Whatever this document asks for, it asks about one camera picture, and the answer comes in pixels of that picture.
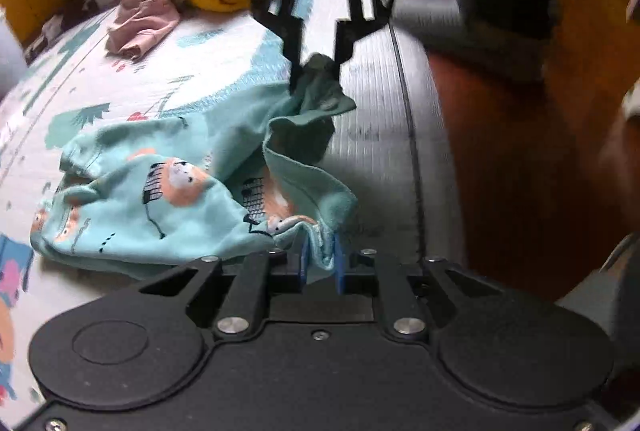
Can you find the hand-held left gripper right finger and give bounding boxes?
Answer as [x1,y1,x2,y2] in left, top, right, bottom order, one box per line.
[333,233,506,344]

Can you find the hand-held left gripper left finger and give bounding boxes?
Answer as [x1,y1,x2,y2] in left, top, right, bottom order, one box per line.
[137,241,308,344]

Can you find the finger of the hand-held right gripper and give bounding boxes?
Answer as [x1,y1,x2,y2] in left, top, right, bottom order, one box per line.
[251,0,314,94]
[332,0,401,64]

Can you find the teal printed garment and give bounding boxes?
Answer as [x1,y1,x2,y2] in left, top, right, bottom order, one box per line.
[30,53,360,284]

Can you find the printed animal play mat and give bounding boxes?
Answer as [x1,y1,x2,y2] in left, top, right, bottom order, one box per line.
[0,0,468,412]

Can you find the grey slipper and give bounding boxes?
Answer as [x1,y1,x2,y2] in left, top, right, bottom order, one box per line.
[395,0,548,84]

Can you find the pink garment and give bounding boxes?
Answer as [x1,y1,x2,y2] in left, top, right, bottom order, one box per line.
[105,0,211,62]

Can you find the white cloth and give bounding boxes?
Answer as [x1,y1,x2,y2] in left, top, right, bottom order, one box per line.
[40,16,66,39]

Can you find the person's grey clothing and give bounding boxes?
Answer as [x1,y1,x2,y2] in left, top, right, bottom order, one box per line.
[555,233,640,362]

